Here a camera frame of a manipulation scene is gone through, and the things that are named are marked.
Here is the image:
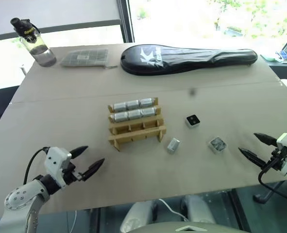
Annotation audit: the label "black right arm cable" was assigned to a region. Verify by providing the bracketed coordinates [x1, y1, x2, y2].
[253, 155, 287, 203]

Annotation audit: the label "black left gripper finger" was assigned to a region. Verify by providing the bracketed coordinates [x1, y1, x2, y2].
[69, 145, 89, 160]
[78, 158, 106, 182]

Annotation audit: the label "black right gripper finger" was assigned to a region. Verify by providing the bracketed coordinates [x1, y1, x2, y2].
[253, 132, 278, 147]
[237, 147, 266, 168]

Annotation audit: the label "black racket cover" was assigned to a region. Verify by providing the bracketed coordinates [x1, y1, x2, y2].
[120, 44, 259, 77]

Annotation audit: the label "light grey robot torso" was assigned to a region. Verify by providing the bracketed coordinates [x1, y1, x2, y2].
[130, 220, 241, 233]

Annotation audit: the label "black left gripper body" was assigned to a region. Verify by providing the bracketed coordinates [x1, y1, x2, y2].
[61, 162, 83, 186]

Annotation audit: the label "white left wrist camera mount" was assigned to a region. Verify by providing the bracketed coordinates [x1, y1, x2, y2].
[44, 146, 72, 188]

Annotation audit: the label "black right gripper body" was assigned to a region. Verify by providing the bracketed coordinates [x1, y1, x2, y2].
[261, 146, 287, 172]

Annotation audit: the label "dark low furniture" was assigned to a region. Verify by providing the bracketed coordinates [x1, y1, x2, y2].
[0, 84, 20, 141]

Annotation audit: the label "white square black-top device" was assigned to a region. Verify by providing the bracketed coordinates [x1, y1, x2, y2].
[185, 113, 201, 129]

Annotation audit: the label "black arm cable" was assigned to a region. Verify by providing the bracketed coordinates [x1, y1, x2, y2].
[253, 155, 287, 203]
[23, 146, 50, 185]

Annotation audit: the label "dark window frame post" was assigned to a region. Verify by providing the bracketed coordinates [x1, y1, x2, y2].
[119, 0, 136, 45]

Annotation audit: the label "clear black-capped water bottle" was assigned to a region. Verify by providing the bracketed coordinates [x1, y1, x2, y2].
[10, 17, 57, 67]

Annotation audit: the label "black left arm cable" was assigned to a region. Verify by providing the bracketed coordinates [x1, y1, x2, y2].
[23, 146, 50, 185]

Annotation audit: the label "white cable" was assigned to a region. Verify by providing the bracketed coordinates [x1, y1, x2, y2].
[157, 198, 190, 222]

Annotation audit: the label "wooden slotted rack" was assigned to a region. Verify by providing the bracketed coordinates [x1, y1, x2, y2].
[107, 97, 168, 152]

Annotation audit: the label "clear-wrapped grey cube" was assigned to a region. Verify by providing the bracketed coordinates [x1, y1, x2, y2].
[207, 136, 227, 154]

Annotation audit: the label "desk clutter with blue items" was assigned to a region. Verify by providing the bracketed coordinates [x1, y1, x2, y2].
[259, 50, 287, 64]

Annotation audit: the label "grey rounded robot leg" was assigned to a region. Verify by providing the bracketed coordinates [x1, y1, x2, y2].
[182, 195, 217, 225]
[119, 200, 158, 233]

